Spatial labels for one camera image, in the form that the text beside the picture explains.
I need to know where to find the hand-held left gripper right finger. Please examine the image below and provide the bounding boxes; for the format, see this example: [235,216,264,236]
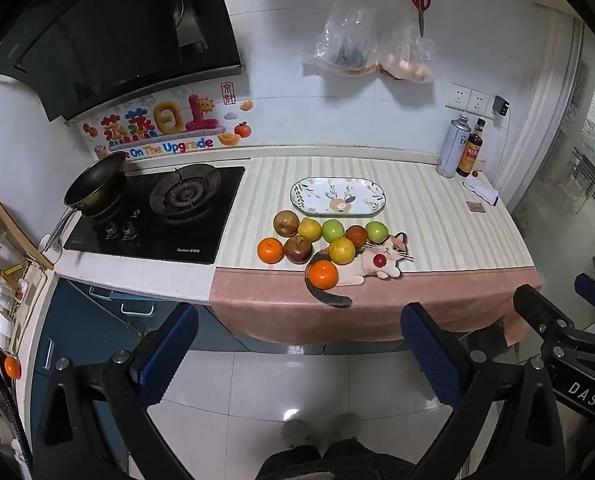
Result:
[400,302,566,480]

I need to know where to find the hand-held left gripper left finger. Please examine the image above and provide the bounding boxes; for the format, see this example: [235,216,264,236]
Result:
[32,302,200,480]

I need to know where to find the green apple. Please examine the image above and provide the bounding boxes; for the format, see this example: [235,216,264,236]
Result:
[322,218,347,242]
[365,220,389,244]

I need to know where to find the yellow-green citrus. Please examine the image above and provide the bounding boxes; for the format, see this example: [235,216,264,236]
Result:
[328,237,356,266]

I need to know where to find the red-orange persimmon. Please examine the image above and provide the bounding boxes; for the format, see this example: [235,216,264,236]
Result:
[345,225,369,249]

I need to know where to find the dark red apple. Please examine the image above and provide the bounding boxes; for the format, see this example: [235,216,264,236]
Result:
[284,235,314,265]

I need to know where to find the olive brown pear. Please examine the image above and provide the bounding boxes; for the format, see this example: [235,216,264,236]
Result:
[273,210,301,237]

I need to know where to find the yellow citrus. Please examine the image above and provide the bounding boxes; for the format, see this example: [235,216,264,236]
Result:
[298,217,323,242]

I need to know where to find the oval floral ceramic plate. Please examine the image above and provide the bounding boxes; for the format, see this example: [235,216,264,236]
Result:
[290,176,388,217]

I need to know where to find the person's grey shoe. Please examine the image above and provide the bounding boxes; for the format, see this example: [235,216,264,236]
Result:
[282,419,323,450]
[330,412,363,443]

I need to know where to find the striped cat-print table cloth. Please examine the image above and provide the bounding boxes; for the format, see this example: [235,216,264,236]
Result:
[208,155,543,347]

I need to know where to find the black gas stove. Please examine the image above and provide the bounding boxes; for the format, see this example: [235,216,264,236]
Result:
[63,165,247,266]

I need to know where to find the white folded cloth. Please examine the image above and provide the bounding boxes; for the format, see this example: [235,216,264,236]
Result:
[462,176,499,206]

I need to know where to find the dark sauce bottle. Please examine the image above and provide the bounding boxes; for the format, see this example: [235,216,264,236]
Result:
[456,118,487,177]

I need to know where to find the dish rack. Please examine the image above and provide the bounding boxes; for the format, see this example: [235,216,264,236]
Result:
[0,240,48,353]

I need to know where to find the grey gas canister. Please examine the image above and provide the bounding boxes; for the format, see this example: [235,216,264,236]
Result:
[436,115,472,178]

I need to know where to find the black frying pan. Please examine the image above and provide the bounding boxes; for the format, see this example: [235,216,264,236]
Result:
[42,152,128,256]

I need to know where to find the wooden cutting board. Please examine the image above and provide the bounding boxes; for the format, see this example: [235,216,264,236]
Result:
[0,192,55,271]

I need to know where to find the plastic bag of eggs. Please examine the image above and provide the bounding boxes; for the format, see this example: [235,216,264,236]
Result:
[375,7,437,85]

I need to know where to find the black range hood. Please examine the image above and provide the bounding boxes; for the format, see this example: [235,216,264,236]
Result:
[0,0,243,122]

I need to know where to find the clear plastic bag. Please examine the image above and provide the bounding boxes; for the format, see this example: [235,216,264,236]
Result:
[301,0,403,78]

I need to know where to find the black corrugated hose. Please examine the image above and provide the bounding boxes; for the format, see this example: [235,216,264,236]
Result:
[0,330,34,478]

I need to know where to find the white wall socket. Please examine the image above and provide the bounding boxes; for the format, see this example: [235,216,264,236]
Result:
[466,89,491,115]
[446,83,471,111]

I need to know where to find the colourful wall sticker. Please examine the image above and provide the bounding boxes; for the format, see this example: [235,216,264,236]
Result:
[82,82,255,161]

